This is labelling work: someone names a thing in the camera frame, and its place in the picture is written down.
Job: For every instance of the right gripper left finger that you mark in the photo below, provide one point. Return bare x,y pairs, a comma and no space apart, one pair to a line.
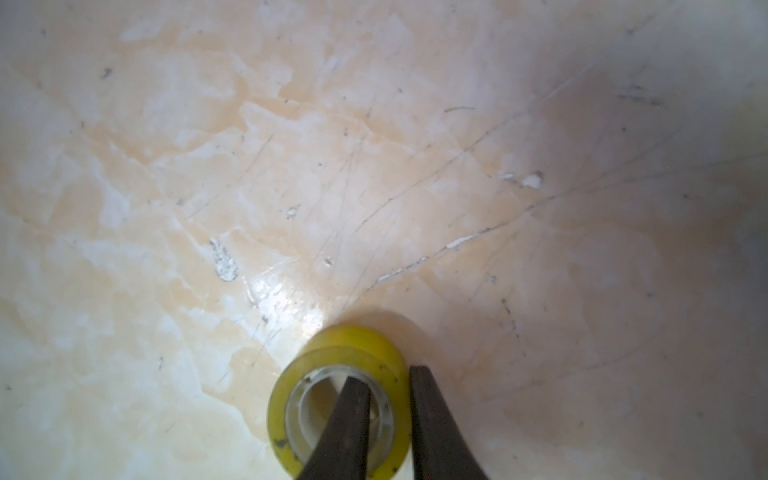
342,450

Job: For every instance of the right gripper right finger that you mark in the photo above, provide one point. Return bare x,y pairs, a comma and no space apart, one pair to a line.
439,449

